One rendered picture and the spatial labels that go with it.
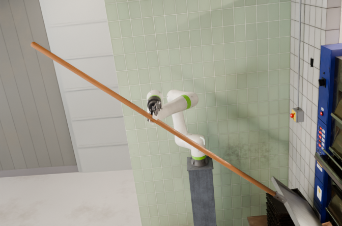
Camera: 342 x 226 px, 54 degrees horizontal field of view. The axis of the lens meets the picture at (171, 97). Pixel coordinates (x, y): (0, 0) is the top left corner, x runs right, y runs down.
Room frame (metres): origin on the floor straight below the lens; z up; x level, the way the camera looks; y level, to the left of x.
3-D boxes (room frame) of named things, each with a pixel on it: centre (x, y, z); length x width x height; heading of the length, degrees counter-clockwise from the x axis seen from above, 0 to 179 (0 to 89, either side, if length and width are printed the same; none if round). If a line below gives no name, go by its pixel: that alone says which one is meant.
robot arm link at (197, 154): (2.53, -0.17, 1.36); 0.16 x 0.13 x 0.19; 49
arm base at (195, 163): (2.57, -0.19, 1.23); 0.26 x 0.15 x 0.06; 175
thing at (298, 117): (2.69, -1.08, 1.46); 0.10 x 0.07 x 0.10; 179
